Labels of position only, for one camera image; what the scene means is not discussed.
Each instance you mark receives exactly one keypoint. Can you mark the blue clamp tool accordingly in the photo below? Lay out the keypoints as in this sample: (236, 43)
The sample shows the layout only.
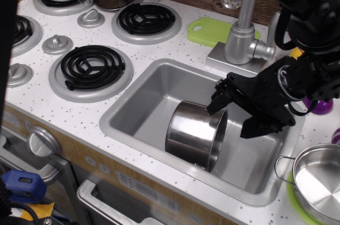
(24, 187)

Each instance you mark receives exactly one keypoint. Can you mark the purple toy eggplant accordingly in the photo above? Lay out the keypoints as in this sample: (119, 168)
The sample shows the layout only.
(322, 107)

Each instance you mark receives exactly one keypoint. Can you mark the purple striped toy vegetable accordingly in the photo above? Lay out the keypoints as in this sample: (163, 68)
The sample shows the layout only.
(335, 139)

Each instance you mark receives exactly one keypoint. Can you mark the silver toy faucet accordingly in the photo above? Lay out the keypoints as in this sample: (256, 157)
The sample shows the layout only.
(243, 53)

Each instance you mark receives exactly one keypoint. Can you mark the steel pan with handle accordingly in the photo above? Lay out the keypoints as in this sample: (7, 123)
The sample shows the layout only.
(315, 181)

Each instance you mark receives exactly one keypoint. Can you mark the green plate under pan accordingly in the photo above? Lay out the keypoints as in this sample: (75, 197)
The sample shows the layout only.
(296, 204)

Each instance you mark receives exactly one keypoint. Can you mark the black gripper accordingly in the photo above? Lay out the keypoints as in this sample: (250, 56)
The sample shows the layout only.
(261, 96)

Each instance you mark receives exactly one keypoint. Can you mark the back right black burner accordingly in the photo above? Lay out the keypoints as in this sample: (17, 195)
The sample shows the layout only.
(146, 24)

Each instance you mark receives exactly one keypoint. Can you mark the silver oven knob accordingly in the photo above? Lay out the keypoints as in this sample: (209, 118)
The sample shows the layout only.
(41, 143)

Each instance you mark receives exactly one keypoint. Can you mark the left black burner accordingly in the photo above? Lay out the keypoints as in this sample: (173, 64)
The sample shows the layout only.
(27, 34)

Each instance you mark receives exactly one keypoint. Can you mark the green cutting board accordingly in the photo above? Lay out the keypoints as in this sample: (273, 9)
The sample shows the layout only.
(208, 32)

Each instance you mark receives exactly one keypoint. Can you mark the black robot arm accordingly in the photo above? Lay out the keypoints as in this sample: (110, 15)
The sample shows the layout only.
(310, 25)

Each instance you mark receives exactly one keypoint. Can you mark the grey sink basin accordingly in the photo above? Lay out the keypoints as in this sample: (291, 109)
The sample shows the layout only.
(245, 167)

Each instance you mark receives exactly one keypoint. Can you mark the silver stove knob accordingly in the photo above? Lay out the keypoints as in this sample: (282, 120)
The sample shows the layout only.
(18, 75)
(91, 19)
(57, 45)

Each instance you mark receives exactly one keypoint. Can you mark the silver stove knob bottom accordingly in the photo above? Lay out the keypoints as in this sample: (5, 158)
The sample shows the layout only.
(18, 75)

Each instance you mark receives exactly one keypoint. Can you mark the silver stove knob top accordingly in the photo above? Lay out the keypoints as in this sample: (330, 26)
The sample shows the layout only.
(91, 19)

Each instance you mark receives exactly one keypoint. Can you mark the yellow toy bell pepper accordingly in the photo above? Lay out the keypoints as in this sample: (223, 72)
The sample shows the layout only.
(296, 53)

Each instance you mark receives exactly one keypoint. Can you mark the silver oven door handle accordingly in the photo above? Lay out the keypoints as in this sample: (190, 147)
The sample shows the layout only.
(15, 155)

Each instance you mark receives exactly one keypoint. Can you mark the black burner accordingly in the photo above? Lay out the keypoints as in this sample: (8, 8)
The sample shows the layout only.
(27, 34)
(146, 24)
(90, 74)

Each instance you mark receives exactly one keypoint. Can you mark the silver dishwasher door handle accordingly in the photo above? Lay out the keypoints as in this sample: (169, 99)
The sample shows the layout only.
(109, 205)

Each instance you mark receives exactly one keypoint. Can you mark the silver stove knob middle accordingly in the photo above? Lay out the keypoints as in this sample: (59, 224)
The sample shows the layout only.
(57, 45)

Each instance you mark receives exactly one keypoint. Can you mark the front right black burner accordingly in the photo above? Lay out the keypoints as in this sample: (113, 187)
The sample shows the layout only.
(90, 74)

